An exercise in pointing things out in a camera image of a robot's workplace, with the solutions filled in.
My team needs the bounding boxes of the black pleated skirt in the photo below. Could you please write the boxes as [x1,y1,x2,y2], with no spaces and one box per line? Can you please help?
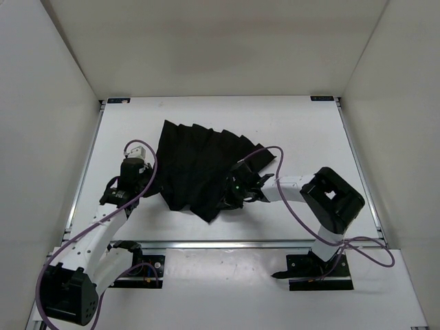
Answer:
[155,120,275,223]

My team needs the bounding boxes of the aluminium front rail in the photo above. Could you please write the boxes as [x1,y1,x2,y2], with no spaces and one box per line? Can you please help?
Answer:
[113,240,386,250]

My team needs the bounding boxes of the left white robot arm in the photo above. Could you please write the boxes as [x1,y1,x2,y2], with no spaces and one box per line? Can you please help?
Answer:
[35,156,160,329]

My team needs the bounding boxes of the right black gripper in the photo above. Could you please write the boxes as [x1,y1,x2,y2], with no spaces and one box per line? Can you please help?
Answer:
[217,177,250,210]

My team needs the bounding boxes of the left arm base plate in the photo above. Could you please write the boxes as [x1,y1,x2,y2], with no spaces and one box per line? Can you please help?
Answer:
[103,241,166,289]

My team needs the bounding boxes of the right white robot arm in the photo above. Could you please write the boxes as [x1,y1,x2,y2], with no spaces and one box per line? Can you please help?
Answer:
[217,161,365,276]

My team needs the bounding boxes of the right blue corner label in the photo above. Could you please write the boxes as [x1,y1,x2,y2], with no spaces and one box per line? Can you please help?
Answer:
[310,96,334,102]

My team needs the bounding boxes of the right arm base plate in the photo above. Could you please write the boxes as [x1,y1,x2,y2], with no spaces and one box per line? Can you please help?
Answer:
[272,253,354,292]

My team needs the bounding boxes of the left blue corner label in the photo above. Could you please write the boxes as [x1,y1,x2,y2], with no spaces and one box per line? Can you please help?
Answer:
[107,98,131,104]

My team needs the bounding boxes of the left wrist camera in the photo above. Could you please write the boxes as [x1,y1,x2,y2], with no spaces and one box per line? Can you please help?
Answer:
[124,146,146,161]

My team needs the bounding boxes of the blue corner label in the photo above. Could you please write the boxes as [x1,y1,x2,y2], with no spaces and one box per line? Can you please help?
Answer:
[107,98,131,104]
[310,96,334,102]

